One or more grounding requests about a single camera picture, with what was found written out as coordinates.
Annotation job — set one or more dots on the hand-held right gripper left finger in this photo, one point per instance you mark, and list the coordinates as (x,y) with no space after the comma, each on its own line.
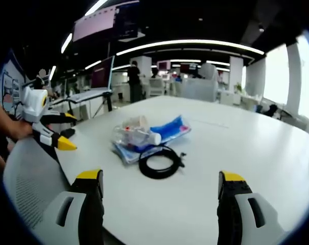
(67,217)

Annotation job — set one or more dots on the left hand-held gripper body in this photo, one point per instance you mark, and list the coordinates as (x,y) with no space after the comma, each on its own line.
(34,104)

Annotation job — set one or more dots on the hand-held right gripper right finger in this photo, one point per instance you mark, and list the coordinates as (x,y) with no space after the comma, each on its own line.
(248,217)

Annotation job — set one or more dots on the clear plastic bag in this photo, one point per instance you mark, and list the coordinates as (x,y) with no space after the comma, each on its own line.
(130,136)

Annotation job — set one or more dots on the beige paper cup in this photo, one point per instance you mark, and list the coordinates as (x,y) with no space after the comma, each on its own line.
(136,122)

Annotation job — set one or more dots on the clear blue-edged folder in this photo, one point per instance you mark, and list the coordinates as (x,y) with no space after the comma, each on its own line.
(130,154)

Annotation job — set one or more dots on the white tube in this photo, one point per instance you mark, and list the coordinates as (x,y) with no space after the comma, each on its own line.
(155,137)

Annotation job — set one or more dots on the blue plastic pouch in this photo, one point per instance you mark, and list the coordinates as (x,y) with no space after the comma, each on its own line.
(172,127)

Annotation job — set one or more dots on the person's left hand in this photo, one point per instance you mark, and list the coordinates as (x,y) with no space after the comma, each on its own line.
(20,128)

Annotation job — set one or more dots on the standing desk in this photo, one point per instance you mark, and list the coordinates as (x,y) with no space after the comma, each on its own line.
(85,95)

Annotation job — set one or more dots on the grey mesh chair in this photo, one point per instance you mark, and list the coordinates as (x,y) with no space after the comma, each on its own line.
(31,183)

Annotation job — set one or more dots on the desk monitor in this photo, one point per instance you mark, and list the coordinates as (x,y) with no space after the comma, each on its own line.
(101,74)

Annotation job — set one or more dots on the white table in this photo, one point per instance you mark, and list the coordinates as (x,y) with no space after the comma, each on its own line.
(220,143)

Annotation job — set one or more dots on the hanging pink screen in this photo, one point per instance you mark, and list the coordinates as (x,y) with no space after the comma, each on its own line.
(94,24)

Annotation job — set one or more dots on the hanging dark screen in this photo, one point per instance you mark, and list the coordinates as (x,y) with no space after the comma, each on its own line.
(126,21)

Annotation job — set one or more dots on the long ceiling light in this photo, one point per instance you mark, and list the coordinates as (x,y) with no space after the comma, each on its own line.
(195,43)

